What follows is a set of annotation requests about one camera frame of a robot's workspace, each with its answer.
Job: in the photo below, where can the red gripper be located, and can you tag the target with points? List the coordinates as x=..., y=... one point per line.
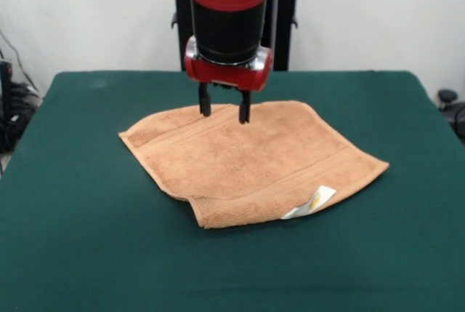
x=225, y=73

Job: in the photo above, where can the orange terry towel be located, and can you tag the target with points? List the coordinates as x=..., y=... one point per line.
x=254, y=166

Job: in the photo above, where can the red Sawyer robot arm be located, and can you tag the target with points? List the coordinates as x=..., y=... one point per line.
x=229, y=6

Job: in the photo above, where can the dark green table cloth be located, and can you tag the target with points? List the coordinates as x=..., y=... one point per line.
x=109, y=254

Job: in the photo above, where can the black equipment stack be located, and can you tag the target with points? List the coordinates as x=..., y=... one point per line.
x=9, y=115

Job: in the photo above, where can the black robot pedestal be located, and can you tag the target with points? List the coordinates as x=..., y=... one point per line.
x=283, y=17

